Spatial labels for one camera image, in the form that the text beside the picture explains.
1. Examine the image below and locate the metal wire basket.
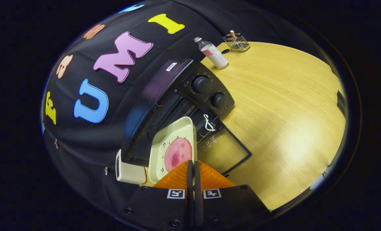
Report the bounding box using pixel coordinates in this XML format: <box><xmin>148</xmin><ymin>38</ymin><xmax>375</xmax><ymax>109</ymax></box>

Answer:
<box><xmin>223</xmin><ymin>32</ymin><xmax>251</xmax><ymax>52</ymax></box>

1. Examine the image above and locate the cream rectangular food tray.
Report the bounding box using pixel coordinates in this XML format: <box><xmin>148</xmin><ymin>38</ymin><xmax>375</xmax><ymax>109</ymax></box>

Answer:
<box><xmin>148</xmin><ymin>116</ymin><xmax>198</xmax><ymax>184</ymax></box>

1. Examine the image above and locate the black toaster oven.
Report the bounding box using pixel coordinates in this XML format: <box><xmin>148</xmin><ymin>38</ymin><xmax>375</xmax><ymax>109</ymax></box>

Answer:
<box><xmin>121</xmin><ymin>59</ymin><xmax>252</xmax><ymax>176</ymax></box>

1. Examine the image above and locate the pink ham slice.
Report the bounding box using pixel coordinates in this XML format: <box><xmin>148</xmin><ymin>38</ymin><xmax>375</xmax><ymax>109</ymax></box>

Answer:
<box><xmin>164</xmin><ymin>138</ymin><xmax>193</xmax><ymax>173</ymax></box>

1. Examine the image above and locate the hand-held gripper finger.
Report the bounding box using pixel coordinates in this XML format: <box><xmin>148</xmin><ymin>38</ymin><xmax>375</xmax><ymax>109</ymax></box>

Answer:
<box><xmin>125</xmin><ymin>160</ymin><xmax>194</xmax><ymax>229</ymax></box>
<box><xmin>194</xmin><ymin>160</ymin><xmax>272</xmax><ymax>228</ymax></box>

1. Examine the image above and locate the clear bottle pink label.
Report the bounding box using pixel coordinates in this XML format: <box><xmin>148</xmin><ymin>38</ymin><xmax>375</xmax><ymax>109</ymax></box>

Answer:
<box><xmin>194</xmin><ymin>36</ymin><xmax>229</xmax><ymax>70</ymax></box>

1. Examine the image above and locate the white bread toaster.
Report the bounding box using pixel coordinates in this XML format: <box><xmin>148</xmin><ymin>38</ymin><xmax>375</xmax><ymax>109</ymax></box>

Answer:
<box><xmin>115</xmin><ymin>149</ymin><xmax>147</xmax><ymax>185</ymax></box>

